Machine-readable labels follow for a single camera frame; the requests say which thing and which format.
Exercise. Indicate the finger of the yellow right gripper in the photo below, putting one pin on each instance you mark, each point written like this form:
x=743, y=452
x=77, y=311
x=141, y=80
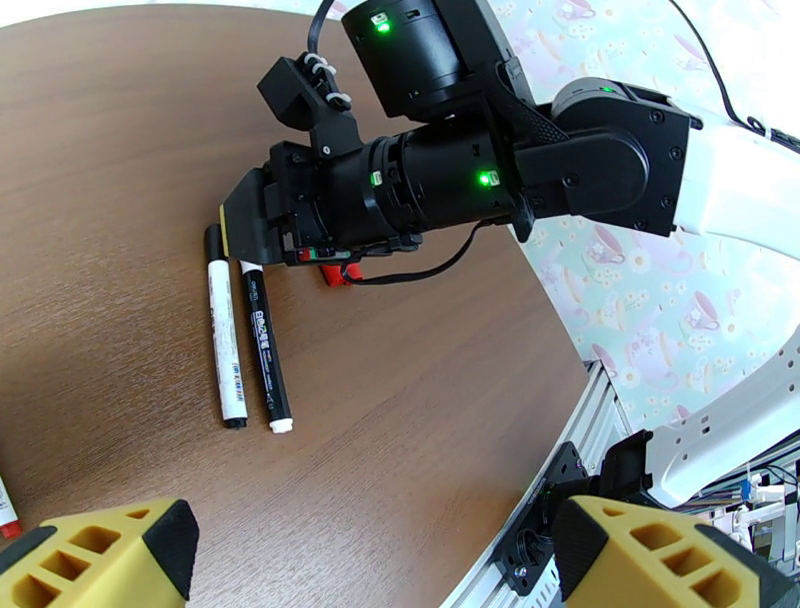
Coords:
x=247, y=219

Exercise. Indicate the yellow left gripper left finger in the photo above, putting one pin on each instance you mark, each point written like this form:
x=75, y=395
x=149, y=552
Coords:
x=94, y=562

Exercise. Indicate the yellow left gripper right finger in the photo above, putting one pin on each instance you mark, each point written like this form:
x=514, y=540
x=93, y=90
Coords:
x=656, y=562

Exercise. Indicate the black pen cap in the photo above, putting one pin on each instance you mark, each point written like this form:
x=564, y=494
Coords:
x=215, y=242

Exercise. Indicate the white marker with red end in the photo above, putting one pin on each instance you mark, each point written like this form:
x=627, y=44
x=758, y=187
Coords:
x=7, y=506

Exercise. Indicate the white marker with black end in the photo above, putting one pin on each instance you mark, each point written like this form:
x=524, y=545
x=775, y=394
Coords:
x=226, y=344

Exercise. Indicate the black marker with white print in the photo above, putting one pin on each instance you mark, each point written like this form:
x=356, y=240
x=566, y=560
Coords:
x=269, y=350

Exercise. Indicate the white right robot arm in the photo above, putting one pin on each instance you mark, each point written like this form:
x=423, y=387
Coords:
x=737, y=187

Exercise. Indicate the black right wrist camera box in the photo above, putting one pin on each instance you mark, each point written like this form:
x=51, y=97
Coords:
x=294, y=94

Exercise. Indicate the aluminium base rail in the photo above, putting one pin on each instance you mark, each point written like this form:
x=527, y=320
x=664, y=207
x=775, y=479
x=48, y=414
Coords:
x=600, y=400

